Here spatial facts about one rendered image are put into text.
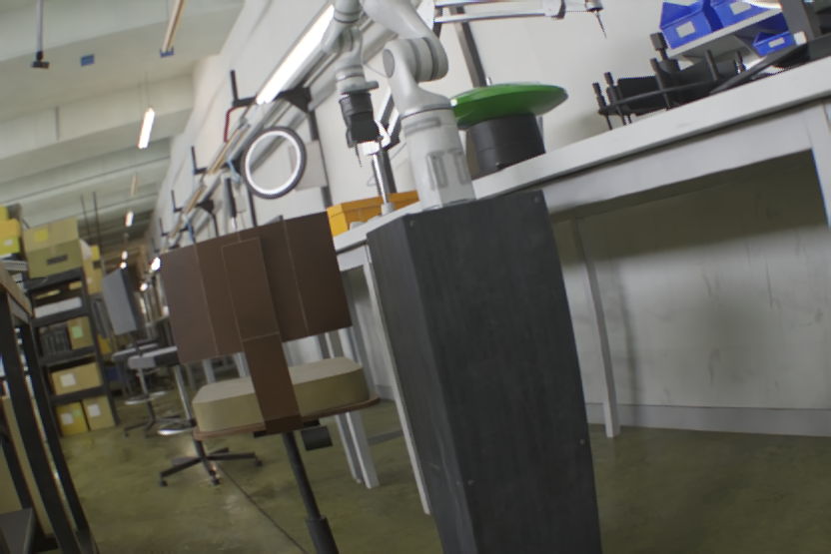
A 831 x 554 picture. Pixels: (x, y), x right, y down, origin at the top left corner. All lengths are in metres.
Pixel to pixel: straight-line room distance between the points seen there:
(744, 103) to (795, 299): 1.23
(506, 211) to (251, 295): 0.43
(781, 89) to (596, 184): 0.53
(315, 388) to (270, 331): 0.16
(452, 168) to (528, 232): 0.16
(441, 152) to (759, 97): 0.61
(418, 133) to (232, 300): 0.41
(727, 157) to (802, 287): 1.08
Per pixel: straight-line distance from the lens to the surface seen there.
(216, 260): 1.26
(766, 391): 2.26
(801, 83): 0.88
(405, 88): 1.25
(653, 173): 1.16
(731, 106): 0.95
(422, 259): 1.12
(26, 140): 10.09
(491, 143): 1.44
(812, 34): 1.20
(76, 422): 6.58
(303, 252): 1.27
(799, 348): 2.13
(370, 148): 2.03
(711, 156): 1.06
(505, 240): 1.16
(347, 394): 1.35
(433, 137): 1.23
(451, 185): 1.22
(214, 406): 1.35
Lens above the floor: 0.77
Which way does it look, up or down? 1 degrees down
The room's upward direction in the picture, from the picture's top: 13 degrees counter-clockwise
